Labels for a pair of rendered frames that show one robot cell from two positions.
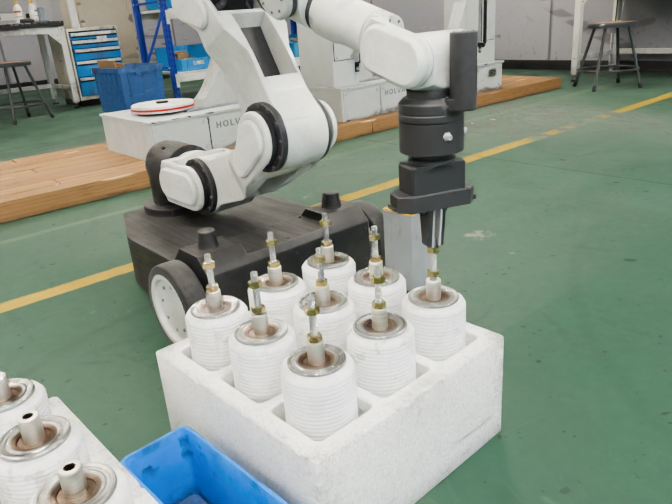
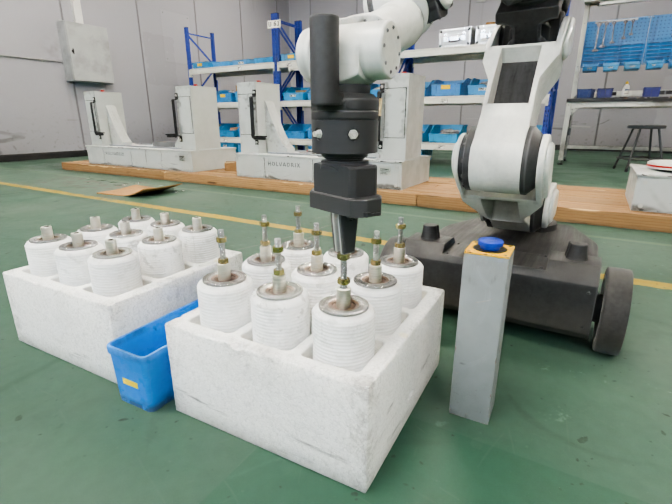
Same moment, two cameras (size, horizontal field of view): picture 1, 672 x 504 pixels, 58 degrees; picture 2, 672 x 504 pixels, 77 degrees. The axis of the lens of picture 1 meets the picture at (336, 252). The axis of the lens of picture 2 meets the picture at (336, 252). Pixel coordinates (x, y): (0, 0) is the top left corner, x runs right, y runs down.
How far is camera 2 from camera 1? 94 cm
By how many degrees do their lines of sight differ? 66
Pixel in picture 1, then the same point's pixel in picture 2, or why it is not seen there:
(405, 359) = (261, 321)
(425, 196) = (317, 193)
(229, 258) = (427, 249)
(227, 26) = (487, 59)
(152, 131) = (640, 182)
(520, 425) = not seen: outside the picture
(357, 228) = (577, 288)
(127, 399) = not seen: hidden behind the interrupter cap
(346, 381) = (208, 296)
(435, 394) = (265, 366)
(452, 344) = (321, 352)
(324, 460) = (169, 326)
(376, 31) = not seen: hidden behind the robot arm
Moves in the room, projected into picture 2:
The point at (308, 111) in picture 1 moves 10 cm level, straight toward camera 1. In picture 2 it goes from (506, 139) to (466, 140)
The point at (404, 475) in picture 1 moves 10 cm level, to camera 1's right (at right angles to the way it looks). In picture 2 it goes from (234, 405) to (242, 447)
